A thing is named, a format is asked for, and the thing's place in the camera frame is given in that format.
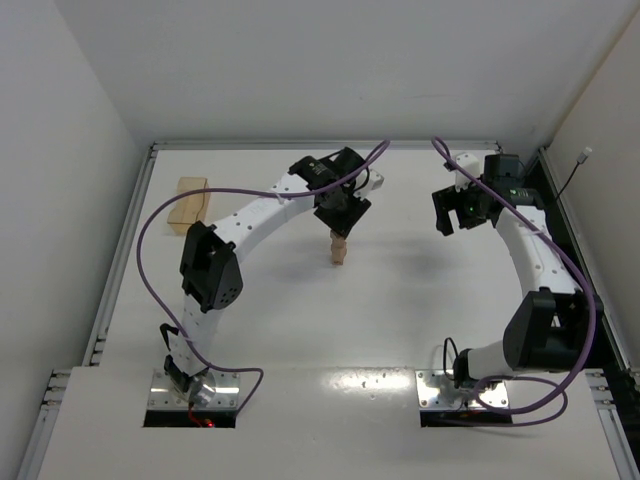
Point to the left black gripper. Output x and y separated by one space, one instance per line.
343 214

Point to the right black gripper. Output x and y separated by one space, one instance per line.
451 204

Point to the wooden block tray box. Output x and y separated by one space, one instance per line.
189 209

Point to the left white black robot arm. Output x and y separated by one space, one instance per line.
334 188

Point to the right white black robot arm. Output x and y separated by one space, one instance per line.
549 330

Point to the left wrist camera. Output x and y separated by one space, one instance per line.
368 181

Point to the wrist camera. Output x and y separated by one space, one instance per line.
472 165
368 181

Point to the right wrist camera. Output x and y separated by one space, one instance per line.
472 165

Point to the aluminium table frame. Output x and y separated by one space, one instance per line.
339 345

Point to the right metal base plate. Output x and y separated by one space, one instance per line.
436 394

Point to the metal base plate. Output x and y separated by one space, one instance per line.
436 394
212 391

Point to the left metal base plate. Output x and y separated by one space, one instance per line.
212 391

